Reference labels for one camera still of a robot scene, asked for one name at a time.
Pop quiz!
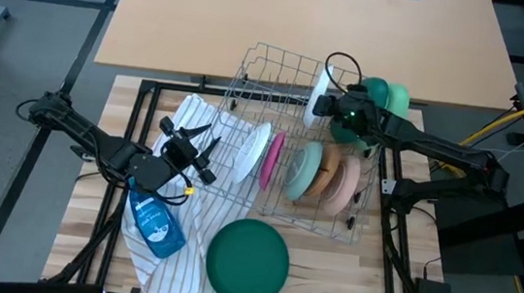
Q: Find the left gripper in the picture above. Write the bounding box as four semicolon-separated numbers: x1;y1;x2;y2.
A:
154;115;224;186

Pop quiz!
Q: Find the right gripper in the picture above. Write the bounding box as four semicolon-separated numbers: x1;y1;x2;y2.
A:
309;85;388;148

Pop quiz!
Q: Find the small teal green plate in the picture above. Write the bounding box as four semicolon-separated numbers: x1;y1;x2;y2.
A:
327;73;392;153

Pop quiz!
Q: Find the plain white plate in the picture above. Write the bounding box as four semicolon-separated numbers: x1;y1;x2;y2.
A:
301;62;336;130

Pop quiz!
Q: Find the light green plate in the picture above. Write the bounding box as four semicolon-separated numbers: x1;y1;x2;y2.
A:
384;81;413;122

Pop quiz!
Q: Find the blue patterned white-bottomed plate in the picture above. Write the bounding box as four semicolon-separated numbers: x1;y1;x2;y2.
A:
231;117;275;188

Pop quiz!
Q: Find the orange brown plate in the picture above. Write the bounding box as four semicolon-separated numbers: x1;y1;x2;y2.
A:
305;142;344;202

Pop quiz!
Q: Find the pink beige plate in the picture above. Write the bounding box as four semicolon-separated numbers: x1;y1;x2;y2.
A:
320;151;365;220

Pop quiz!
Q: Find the magenta plate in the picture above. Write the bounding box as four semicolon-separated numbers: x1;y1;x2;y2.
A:
256;128;288;193

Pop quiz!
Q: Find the sage green plate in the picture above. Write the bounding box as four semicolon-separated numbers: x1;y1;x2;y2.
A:
280;138;326;204

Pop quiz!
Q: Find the white striped dish towel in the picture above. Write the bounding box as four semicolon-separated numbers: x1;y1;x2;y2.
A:
113;86;273;293

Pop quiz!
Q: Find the blue dish soap bottle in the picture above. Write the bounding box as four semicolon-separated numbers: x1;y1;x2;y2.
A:
122;177;194;262

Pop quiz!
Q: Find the light wood desk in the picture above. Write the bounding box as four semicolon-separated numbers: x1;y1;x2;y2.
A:
92;0;524;114

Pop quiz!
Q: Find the black metal table frame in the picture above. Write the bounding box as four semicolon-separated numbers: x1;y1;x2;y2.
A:
36;69;447;293

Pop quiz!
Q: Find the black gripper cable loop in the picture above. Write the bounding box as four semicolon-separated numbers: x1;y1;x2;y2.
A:
320;49;368;100

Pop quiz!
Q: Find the grey wire dish rack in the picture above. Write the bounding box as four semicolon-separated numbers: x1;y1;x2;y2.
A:
194;37;397;247

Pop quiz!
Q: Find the yellow cable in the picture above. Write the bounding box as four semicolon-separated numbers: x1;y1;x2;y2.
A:
438;80;524;175

